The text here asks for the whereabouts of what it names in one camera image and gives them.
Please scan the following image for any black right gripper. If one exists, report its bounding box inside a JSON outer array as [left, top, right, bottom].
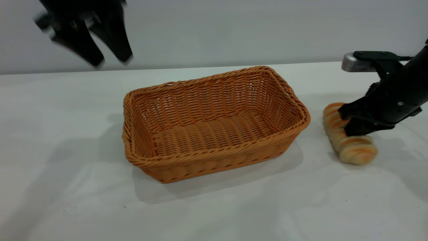
[[338, 45, 428, 137]]

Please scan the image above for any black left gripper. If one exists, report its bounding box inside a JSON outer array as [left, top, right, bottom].
[[33, 0, 134, 67]]

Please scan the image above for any striped long bread roll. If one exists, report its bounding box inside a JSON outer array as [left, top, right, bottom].
[[323, 102, 379, 165]]

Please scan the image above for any orange woven wicker basket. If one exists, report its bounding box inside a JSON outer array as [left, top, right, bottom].
[[122, 66, 311, 184]]

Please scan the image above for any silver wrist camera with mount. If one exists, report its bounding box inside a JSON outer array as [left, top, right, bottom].
[[341, 51, 404, 80]]

